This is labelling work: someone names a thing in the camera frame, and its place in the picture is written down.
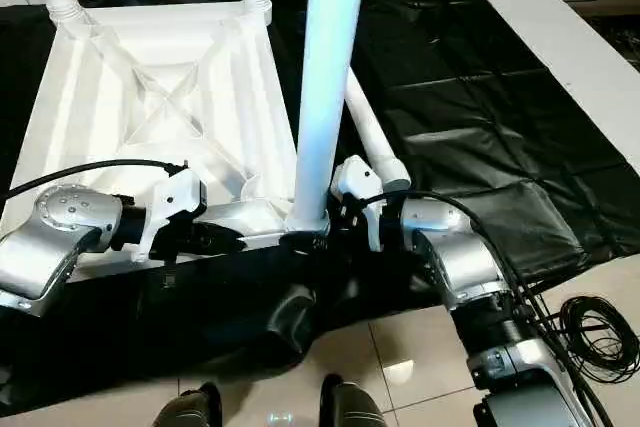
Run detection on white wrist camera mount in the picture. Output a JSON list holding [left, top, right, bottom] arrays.
[[133, 168, 210, 265], [329, 154, 388, 254]]

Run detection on black glossy mat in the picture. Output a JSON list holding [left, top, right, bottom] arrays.
[[0, 0, 640, 418]]

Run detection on dark rounded robot body part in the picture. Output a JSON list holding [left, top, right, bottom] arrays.
[[318, 372, 387, 427], [154, 380, 225, 427]]

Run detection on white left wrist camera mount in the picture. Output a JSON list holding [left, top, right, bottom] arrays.
[[133, 168, 210, 265]]

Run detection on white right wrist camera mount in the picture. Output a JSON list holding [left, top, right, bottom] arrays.
[[329, 154, 388, 254]]

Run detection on white plastic stool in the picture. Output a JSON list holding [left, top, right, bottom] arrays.
[[0, 0, 332, 284]]

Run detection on coiled black floor cables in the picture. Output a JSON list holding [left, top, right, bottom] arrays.
[[557, 294, 640, 383]]

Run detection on white flat board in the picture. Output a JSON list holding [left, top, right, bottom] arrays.
[[470, 0, 640, 174]]

